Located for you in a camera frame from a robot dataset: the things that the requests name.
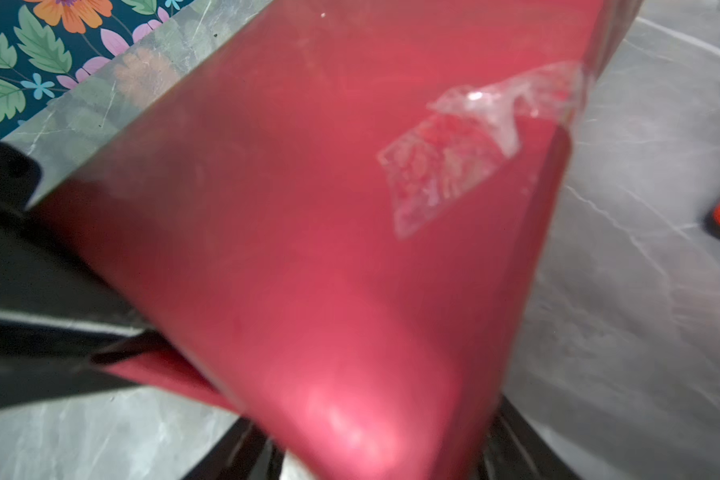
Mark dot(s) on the maroon wrapping paper sheet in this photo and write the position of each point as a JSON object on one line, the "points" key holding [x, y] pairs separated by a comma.
{"points": [[246, 215]]}

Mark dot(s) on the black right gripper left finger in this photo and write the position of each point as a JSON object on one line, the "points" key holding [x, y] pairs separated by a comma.
{"points": [[243, 452]]}

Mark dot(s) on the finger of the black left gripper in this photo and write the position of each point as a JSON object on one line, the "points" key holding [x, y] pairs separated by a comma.
{"points": [[59, 322]]}

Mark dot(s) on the clear tape piece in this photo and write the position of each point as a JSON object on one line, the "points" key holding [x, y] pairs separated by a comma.
{"points": [[470, 133]]}

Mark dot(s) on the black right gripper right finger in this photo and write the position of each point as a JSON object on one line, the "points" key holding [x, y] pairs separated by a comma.
{"points": [[514, 450]]}

